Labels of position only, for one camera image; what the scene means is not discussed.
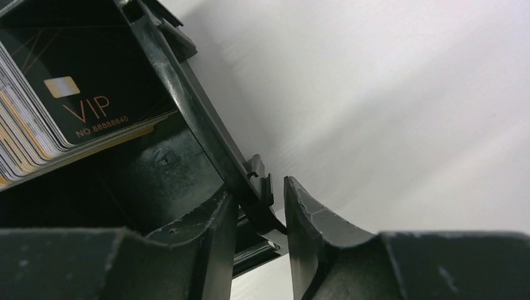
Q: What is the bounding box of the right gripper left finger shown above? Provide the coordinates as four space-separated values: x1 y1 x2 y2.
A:
1 191 238 299

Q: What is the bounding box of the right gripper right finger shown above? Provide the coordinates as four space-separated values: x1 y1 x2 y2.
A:
284 176 529 299

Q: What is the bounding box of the black plastic card box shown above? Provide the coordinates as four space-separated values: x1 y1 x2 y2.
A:
1 1 288 276

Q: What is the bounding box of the black credit card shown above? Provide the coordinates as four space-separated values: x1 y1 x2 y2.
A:
1 26 176 148

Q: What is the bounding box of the stack of credit cards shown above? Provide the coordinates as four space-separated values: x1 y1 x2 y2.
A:
0 41 177 191

